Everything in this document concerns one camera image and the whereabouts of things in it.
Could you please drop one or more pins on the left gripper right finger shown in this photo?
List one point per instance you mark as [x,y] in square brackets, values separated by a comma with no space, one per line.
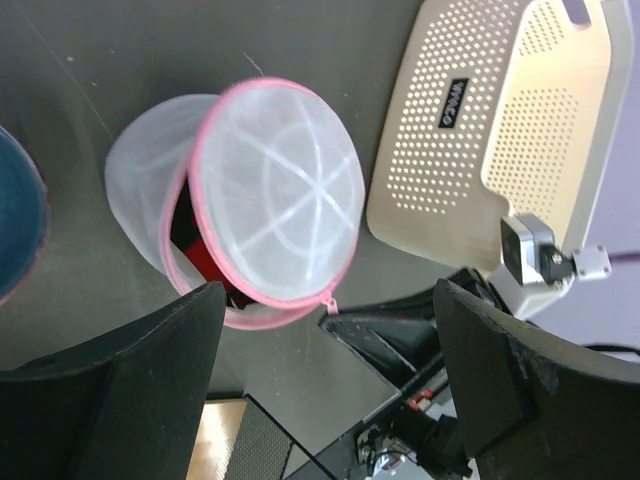
[532,405]

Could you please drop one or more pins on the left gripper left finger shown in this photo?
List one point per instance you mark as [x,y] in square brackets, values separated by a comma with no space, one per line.
[123,405]

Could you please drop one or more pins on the red and black bra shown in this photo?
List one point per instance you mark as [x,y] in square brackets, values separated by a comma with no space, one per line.
[186,236]

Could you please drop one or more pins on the white mesh laundry bag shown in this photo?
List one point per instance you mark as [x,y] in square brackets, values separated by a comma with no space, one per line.
[276,191]

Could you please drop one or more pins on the cream plastic laundry basket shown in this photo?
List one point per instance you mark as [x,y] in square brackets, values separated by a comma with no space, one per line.
[500,108]

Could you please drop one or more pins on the blue ceramic bowl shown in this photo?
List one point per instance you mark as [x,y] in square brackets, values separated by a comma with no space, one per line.
[25,214]

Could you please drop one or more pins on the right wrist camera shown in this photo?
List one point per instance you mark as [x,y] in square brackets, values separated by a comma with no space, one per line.
[531,256]

